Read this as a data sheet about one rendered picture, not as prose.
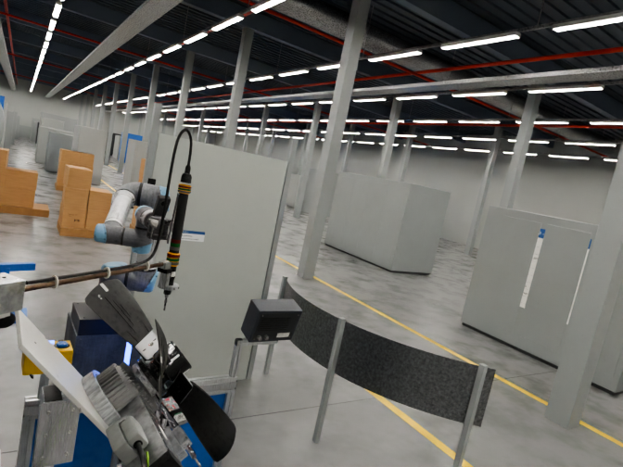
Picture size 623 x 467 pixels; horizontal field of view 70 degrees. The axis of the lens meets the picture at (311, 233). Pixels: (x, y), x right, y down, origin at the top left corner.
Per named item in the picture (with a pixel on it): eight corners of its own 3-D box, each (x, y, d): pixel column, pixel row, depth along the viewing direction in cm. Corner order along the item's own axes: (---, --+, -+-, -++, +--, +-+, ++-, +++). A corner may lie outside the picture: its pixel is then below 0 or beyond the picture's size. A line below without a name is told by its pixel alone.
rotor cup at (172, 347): (168, 402, 147) (201, 375, 152) (145, 373, 140) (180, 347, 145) (156, 381, 159) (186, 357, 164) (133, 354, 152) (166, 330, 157)
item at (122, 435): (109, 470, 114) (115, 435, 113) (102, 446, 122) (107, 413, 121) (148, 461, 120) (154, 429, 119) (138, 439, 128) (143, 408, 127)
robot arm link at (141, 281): (125, 285, 227) (142, 181, 220) (156, 289, 232) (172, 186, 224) (121, 293, 216) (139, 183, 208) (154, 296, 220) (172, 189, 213)
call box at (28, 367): (21, 379, 164) (25, 352, 163) (20, 367, 172) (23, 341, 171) (69, 375, 174) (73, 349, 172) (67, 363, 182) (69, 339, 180)
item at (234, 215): (110, 396, 336) (156, 102, 309) (108, 392, 340) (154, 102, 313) (251, 379, 407) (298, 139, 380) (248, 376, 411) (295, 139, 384)
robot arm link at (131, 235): (123, 247, 186) (127, 221, 185) (151, 251, 190) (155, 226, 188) (120, 252, 179) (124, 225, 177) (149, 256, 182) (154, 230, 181)
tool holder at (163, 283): (166, 293, 150) (171, 265, 149) (149, 287, 152) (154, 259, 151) (182, 288, 158) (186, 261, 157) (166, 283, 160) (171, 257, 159)
